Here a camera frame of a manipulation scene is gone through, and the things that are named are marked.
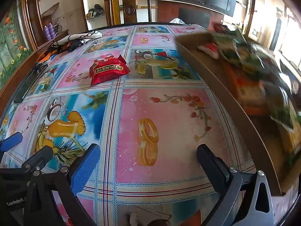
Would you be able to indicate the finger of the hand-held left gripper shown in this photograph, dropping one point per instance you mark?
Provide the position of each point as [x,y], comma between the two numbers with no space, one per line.
[41,155]
[10,142]

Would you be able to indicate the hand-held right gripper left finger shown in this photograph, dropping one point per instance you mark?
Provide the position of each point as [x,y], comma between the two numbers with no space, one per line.
[82,169]

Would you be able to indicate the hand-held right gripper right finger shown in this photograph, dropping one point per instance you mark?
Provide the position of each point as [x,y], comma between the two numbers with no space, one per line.
[211,167]

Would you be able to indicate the brown cardboard box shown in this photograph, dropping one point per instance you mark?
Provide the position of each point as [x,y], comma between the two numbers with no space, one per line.
[223,94]

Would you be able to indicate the dark green snack packet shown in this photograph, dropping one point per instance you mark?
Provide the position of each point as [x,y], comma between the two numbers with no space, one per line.
[282,113]

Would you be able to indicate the brown wooden cabinet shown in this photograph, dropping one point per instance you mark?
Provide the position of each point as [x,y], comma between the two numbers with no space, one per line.
[13,87]

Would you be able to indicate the black smartphone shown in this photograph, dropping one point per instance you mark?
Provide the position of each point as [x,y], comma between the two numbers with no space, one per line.
[28,84]

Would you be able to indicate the printed plastic tablecloth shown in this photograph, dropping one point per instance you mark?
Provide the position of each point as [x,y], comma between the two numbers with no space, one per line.
[164,113]

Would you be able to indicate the orange biscuit packet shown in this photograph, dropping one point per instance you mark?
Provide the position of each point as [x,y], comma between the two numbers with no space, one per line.
[249,91]

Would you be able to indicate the floral printed panel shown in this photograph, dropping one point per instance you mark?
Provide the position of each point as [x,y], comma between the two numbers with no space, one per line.
[9,42]

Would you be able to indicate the purple spray can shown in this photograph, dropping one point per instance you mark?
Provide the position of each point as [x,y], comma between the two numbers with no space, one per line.
[52,31]
[46,33]

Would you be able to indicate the red white snack packet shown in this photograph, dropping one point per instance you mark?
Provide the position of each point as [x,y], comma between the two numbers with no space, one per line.
[209,49]

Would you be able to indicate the orange black patterned scarf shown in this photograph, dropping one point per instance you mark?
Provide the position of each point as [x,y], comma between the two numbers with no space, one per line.
[70,38]

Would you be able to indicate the brown cloth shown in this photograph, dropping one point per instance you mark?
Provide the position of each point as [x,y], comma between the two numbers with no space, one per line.
[50,10]

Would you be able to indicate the white plastic bag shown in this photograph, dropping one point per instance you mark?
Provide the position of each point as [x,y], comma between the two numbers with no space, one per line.
[177,21]

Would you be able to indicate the dark crumpled bundle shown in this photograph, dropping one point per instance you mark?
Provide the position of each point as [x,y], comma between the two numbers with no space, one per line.
[96,10]

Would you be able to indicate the wooden television stand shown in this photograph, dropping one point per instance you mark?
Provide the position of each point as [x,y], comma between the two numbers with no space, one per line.
[169,11]

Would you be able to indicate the wooden chair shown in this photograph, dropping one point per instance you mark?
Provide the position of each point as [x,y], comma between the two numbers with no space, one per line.
[130,9]

